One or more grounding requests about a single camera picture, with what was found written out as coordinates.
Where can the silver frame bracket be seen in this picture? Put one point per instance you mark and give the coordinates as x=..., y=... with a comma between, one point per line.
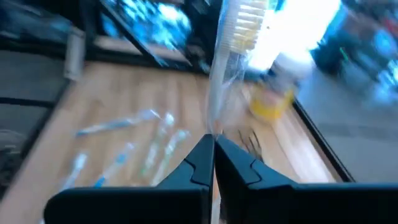
x=74, y=53

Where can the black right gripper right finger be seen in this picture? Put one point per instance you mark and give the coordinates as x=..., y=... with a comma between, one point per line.
x=248, y=193

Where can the black aluminium table frame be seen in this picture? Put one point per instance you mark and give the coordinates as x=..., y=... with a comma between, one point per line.
x=124, y=62

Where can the yellow wipes canister white lid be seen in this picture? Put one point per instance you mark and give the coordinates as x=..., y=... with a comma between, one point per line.
x=270, y=105

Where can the blue toothbrush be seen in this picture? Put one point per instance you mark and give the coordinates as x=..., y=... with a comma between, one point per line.
x=118, y=123
x=119, y=158
x=77, y=165

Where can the green toothbrush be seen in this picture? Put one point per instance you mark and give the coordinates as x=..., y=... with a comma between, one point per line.
x=171, y=149
x=155, y=146

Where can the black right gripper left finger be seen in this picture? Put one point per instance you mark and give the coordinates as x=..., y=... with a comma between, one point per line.
x=186, y=193

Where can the white toothbrush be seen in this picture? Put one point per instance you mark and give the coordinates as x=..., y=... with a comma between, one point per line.
x=224, y=62

